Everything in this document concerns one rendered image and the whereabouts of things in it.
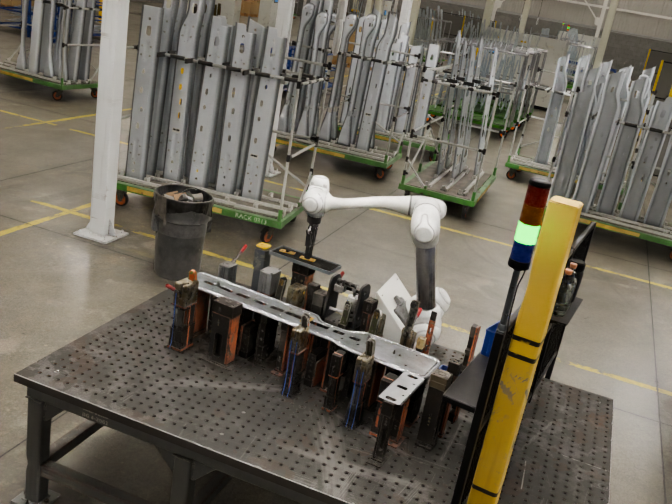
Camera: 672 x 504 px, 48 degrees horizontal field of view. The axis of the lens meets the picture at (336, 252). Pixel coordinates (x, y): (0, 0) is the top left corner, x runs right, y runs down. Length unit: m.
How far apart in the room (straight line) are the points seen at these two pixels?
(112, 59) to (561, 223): 4.97
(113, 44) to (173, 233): 1.70
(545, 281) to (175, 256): 4.19
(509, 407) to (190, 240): 3.98
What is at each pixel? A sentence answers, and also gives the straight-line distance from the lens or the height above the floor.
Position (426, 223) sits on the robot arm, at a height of 1.55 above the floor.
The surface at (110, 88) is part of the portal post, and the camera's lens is 6.90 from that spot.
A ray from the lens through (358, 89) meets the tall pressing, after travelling 11.36.
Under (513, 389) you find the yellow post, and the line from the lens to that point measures 2.79.
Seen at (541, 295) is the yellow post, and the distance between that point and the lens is 2.65.
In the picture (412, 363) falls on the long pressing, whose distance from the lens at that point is 3.47.
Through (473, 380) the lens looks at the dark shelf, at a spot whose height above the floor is 1.03.
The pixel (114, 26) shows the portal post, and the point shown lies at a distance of 6.83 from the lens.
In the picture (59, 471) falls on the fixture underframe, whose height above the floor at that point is 0.23.
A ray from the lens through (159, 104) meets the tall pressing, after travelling 8.16.
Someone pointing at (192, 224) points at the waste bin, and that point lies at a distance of 6.22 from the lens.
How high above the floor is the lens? 2.55
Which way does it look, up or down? 20 degrees down
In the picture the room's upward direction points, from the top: 10 degrees clockwise
